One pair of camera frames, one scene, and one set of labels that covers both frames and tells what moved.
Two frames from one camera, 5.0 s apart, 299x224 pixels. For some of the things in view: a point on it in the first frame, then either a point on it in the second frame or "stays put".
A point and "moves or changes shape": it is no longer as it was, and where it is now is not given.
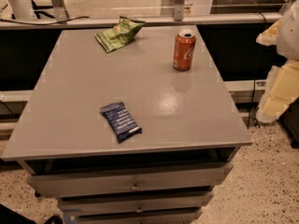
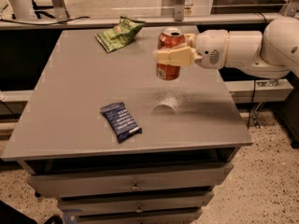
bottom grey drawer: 155,217 stays put
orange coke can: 184,50 moves or changes shape
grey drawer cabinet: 132,124 stays put
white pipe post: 20,4 stays put
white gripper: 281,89 to 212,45
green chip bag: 120,34 stays put
